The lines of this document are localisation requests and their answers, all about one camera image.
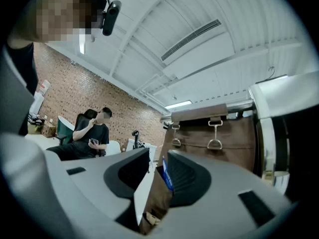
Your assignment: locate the black head-mounted camera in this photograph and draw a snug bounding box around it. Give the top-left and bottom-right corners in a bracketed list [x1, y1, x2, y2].
[101, 0, 123, 37]

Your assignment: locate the person's head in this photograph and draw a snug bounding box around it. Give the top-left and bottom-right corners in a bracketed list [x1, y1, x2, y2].
[7, 0, 108, 45]

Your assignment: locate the ceiling air vent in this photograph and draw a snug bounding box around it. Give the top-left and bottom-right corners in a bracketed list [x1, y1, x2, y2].
[160, 18, 222, 62]

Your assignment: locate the cardboard box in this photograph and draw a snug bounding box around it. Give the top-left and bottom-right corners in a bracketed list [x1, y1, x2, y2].
[40, 121, 57, 138]

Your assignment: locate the white rounded chair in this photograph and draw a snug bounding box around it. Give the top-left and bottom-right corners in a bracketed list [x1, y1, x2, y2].
[106, 139, 123, 156]

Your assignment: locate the brown fabric pocket organizer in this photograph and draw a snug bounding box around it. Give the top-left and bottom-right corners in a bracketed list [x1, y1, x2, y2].
[161, 103, 258, 176]

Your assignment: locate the person's black shirt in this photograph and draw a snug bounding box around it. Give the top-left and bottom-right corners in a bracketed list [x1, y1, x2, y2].
[6, 42, 39, 136]

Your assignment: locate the metal housekeeping cart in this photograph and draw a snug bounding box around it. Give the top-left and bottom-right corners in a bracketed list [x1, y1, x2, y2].
[160, 71, 319, 204]

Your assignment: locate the metal strap hook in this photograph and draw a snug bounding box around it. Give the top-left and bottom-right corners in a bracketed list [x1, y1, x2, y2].
[171, 124, 182, 147]
[206, 119, 223, 150]

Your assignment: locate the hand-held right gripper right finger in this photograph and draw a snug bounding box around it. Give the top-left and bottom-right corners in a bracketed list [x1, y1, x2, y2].
[149, 149, 298, 239]

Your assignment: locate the blue packet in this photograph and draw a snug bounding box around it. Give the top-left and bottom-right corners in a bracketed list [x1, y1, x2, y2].
[161, 157, 175, 192]

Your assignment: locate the black handheld device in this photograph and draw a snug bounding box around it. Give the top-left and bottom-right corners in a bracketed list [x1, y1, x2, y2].
[131, 129, 148, 149]

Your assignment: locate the long ceiling light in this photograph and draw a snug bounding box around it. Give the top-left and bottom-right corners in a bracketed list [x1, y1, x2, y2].
[79, 33, 86, 55]
[164, 100, 193, 110]

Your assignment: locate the dark green curved chair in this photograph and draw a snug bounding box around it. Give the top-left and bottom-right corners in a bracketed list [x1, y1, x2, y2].
[56, 115, 76, 139]

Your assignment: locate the black high-back office chair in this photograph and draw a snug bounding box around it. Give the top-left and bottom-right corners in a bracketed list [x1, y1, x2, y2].
[55, 109, 107, 158]

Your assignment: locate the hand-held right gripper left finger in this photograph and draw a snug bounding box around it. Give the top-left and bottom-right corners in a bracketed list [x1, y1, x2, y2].
[44, 147, 151, 239]

